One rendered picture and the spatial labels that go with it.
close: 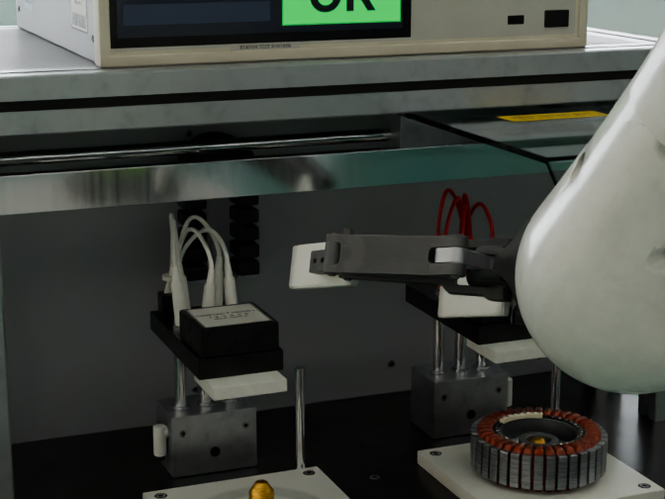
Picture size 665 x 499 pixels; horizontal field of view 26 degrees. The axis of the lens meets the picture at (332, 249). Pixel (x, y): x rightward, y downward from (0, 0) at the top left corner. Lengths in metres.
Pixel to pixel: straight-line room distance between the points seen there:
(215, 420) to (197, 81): 0.29
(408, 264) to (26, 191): 0.35
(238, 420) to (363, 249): 0.37
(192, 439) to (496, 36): 0.43
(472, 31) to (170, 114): 0.28
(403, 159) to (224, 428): 0.27
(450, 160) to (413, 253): 0.34
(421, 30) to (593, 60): 0.16
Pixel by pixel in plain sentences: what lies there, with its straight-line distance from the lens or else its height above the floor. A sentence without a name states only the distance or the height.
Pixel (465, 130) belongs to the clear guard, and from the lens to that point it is 1.15.
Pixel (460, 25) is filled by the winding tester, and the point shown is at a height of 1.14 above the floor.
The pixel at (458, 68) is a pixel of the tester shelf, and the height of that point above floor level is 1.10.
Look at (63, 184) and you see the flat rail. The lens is 1.11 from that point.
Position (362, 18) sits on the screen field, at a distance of 1.20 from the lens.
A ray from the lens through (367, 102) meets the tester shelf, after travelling 1.18.
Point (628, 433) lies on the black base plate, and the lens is 1.35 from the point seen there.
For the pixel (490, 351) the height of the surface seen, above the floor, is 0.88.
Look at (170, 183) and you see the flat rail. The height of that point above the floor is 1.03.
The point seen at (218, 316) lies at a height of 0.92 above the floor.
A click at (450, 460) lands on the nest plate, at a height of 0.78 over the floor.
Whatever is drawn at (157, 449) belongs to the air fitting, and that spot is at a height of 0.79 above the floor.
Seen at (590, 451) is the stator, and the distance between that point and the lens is 1.18.
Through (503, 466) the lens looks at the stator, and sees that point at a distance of 1.17.
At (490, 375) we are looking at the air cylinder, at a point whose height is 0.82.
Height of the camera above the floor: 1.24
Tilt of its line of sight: 14 degrees down
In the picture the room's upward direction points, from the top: straight up
